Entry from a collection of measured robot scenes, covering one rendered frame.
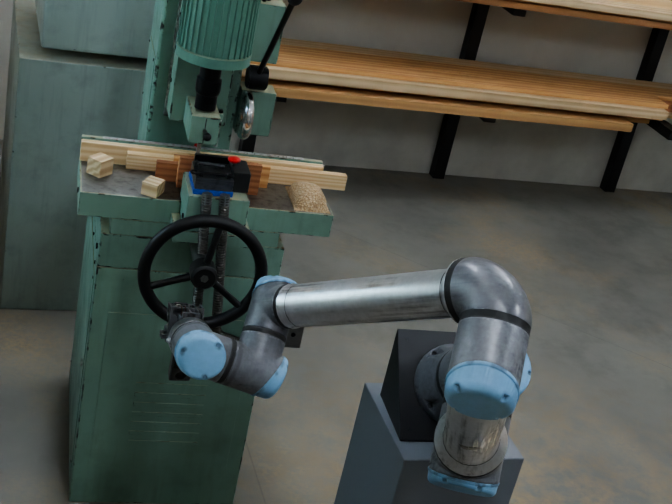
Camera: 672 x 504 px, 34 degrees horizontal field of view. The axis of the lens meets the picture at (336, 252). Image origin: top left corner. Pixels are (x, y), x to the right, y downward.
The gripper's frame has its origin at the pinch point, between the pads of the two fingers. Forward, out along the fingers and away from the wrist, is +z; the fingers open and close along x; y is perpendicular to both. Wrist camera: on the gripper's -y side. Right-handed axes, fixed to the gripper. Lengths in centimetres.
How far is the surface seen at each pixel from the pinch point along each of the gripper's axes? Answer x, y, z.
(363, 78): -101, 68, 216
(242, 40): -10, 65, 12
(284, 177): -27, 34, 30
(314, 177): -35, 34, 29
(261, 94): -21, 53, 39
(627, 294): -219, -10, 178
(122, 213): 12.5, 22.3, 17.3
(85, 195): 21.2, 25.7, 16.1
